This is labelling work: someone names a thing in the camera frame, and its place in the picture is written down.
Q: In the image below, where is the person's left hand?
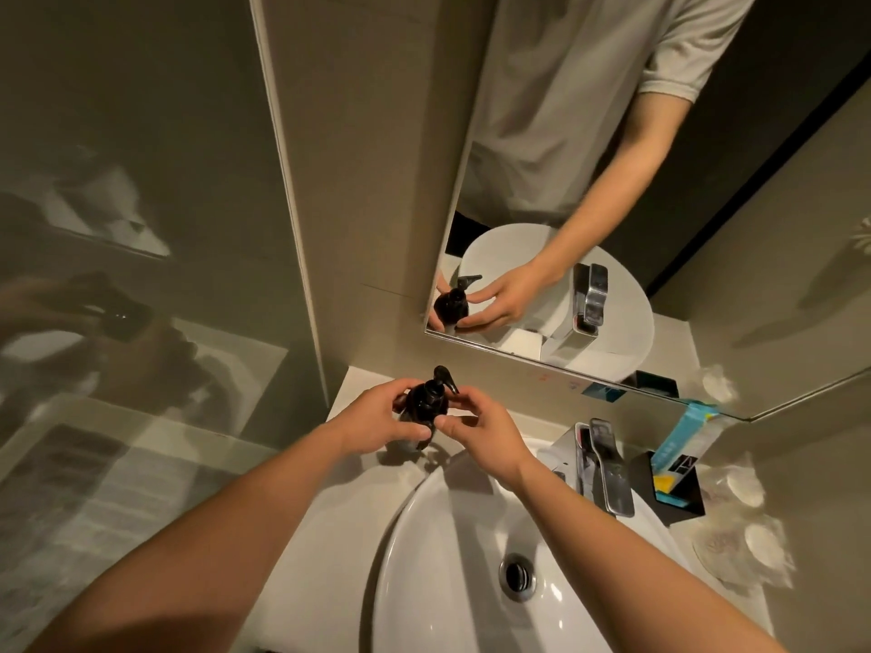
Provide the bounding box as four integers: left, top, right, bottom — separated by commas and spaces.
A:
327, 378, 436, 460

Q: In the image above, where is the person's right hand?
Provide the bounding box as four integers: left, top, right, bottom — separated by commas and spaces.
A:
433, 386, 536, 494

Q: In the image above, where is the black pump bottle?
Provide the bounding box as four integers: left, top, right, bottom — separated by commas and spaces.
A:
398, 365, 461, 451

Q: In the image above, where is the person's left forearm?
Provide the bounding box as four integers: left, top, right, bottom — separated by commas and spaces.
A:
27, 428, 344, 653

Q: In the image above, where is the person's right forearm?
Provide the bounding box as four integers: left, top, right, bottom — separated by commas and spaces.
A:
510, 462, 787, 653

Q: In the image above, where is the white ceramic sink basin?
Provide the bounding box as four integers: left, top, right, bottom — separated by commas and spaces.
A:
371, 447, 696, 653

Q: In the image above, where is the chrome faucet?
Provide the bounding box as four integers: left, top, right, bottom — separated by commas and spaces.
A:
536, 419, 636, 519

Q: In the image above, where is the chrome sink drain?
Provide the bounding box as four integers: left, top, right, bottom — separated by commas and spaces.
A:
498, 553, 538, 603

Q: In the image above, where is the teal amenity packet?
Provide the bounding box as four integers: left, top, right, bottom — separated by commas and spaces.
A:
651, 399, 720, 498

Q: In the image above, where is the black amenity tray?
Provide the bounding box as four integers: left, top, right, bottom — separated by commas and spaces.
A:
625, 450, 707, 526

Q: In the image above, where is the small plastic-wrapped cup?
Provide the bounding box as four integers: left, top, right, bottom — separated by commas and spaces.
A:
700, 457, 768, 512

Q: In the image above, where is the large plastic-wrapped cup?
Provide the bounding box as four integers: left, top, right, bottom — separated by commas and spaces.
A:
691, 514, 798, 594

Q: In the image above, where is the glass shower partition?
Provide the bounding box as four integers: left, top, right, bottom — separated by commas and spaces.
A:
0, 0, 329, 653

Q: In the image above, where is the wall mirror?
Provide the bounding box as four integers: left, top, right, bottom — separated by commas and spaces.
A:
425, 0, 871, 423

